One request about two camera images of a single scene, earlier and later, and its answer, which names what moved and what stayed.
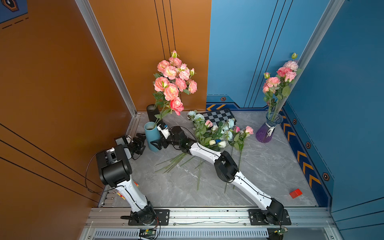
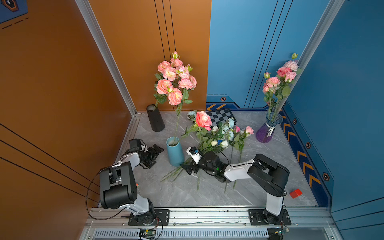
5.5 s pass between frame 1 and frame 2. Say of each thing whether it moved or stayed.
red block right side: stayed
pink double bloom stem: stayed
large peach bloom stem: stayed
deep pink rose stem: moved
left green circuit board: stayed
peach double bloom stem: stayed
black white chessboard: stayed
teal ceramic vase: moved
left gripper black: moved
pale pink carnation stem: stayed
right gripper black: moved
